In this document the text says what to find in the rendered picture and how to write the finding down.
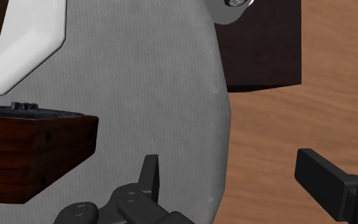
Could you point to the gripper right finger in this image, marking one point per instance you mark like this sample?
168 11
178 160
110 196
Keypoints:
327 180

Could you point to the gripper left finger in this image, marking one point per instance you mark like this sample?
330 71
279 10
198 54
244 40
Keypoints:
135 204

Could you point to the dark wooden box with knobs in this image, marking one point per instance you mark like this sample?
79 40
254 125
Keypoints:
26 152

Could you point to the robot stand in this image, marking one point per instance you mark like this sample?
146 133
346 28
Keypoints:
265 49

